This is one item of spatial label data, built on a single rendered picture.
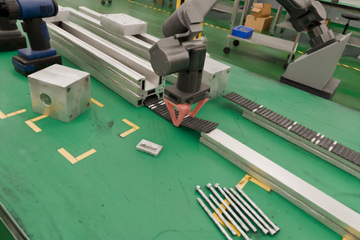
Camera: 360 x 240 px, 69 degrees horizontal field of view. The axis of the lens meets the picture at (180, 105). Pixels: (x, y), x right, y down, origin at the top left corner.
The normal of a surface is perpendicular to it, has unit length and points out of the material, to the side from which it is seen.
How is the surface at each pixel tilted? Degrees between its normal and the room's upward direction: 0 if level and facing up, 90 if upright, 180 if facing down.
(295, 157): 0
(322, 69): 90
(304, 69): 90
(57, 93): 90
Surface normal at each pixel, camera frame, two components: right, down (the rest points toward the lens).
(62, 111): -0.33, 0.44
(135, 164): 0.13, -0.86
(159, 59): -0.72, 0.28
